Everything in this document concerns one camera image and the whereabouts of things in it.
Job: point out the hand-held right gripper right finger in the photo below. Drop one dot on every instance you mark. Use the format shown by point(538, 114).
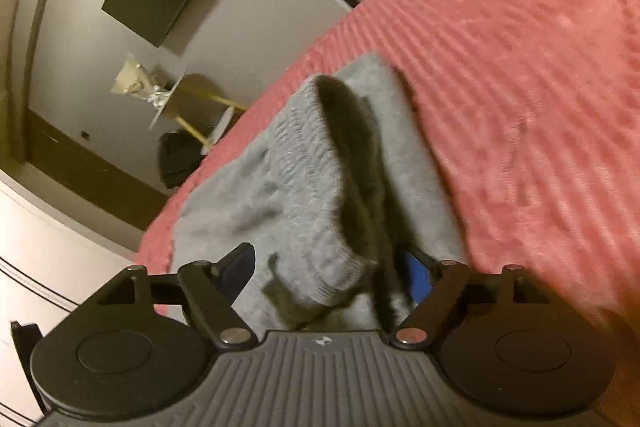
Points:
point(418, 278)

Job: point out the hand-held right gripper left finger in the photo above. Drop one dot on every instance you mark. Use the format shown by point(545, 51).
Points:
point(241, 265)

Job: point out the grey pants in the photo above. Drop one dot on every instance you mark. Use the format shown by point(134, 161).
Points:
point(300, 177)

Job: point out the black bag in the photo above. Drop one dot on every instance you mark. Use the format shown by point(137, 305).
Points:
point(177, 159)

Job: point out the round yellow-legged side table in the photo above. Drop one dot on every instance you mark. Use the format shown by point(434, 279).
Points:
point(192, 99)

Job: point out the white wardrobe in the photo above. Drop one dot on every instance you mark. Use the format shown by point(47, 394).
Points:
point(45, 267)

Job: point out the wrapped flower bouquet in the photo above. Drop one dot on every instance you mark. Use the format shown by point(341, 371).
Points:
point(132, 79)

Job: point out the red ribbed blanket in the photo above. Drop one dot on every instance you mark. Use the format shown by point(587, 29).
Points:
point(525, 82)

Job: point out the dark wooden door frame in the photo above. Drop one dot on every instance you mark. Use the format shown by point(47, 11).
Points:
point(90, 177)

